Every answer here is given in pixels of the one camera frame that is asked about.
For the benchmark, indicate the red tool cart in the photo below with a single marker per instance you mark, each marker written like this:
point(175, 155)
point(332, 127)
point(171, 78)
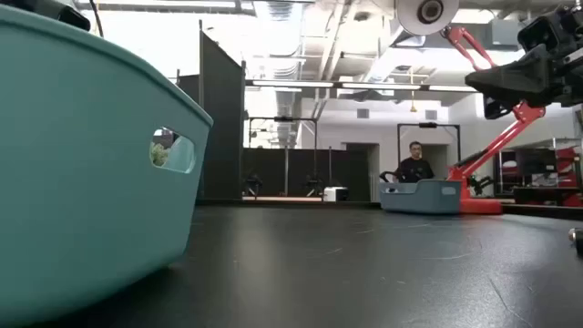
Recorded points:
point(565, 173)

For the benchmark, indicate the red desk lamp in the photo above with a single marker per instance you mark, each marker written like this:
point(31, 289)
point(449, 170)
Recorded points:
point(496, 146)

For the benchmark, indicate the black partition panel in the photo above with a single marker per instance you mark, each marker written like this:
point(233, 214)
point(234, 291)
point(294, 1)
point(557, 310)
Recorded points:
point(223, 127)

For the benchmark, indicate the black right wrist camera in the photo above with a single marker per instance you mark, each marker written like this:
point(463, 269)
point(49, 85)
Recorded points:
point(539, 32)

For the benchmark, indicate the white box device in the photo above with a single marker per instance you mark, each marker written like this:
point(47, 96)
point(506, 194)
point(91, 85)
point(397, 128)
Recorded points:
point(331, 194)

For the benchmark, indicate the black low partition wall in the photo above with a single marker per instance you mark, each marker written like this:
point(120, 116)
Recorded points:
point(300, 168)

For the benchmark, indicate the ceiling light strip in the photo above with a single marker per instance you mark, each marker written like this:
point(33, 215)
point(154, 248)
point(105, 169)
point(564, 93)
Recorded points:
point(380, 85)
point(453, 88)
point(291, 84)

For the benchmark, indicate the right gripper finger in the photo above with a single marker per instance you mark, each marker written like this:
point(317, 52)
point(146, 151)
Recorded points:
point(494, 109)
point(514, 77)

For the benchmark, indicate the black metal frame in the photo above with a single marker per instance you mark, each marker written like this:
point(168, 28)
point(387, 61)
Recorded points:
point(282, 119)
point(428, 125)

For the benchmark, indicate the person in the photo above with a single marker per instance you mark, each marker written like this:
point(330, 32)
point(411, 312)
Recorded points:
point(414, 171)

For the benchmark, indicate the blue-grey plastic bin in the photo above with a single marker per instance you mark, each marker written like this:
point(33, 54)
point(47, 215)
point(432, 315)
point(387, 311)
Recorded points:
point(421, 198)

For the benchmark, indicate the teal plastic bin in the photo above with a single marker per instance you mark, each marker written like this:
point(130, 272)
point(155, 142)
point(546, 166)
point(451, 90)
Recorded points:
point(82, 182)

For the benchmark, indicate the green artificial plant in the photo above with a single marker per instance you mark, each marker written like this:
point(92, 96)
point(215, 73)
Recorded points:
point(159, 155)

